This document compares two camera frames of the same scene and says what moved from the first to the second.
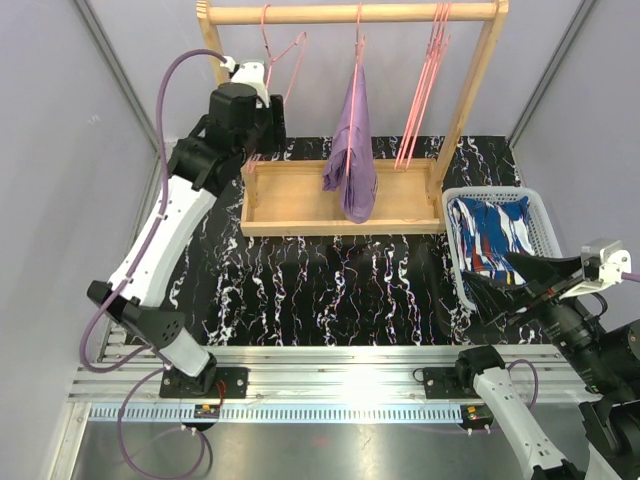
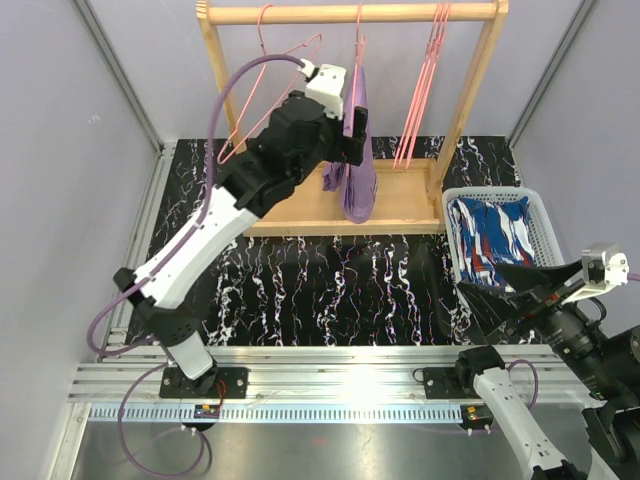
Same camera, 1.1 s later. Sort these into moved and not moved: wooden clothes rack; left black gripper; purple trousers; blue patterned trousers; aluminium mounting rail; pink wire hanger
Moved: pink wire hanger; left black gripper
Not moved: aluminium mounting rail; wooden clothes rack; purple trousers; blue patterned trousers
